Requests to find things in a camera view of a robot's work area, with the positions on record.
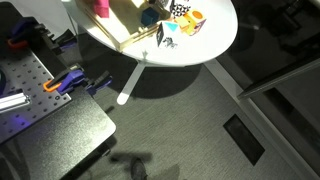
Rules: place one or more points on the white table leg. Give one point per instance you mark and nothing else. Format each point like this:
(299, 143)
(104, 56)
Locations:
(130, 84)

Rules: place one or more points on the perforated metal breadboard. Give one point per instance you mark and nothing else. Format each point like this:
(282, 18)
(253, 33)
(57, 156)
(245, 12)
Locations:
(25, 74)

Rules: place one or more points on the blue orange clamp near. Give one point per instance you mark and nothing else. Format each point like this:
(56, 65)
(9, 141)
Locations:
(74, 76)

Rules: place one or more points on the dark floor vent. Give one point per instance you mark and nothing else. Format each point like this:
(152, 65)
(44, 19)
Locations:
(244, 139)

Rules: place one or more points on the magenta foam cube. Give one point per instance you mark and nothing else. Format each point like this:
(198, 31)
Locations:
(101, 8)

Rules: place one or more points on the blue orange clamp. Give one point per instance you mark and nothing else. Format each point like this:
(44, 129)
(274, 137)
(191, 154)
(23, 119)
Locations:
(74, 76)
(28, 30)

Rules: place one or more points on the black table top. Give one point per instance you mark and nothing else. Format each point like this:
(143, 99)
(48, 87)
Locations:
(51, 148)

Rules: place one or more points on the silver aluminium rail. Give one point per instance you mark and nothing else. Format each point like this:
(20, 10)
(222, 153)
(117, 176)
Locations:
(14, 101)

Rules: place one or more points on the blue foam cube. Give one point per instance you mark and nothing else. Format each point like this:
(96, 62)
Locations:
(149, 16)

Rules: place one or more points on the black white patterned cube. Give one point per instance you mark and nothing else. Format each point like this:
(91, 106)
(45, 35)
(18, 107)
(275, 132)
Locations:
(178, 8)

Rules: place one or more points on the orange patterned foam cube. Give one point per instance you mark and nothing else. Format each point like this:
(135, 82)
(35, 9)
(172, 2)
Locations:
(196, 20)

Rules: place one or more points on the wooden tray box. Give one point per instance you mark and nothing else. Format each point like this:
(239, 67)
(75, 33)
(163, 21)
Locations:
(124, 25)

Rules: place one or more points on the blue orange clamp far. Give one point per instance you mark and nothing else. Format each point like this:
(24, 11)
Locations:
(28, 30)

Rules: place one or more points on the dark shoe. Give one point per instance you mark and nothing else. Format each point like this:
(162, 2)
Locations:
(138, 171)

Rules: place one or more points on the yellow foam cube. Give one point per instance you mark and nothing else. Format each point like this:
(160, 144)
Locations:
(183, 23)

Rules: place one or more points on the white foam cube teal triangle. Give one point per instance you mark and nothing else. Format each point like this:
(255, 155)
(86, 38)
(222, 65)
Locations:
(167, 35)

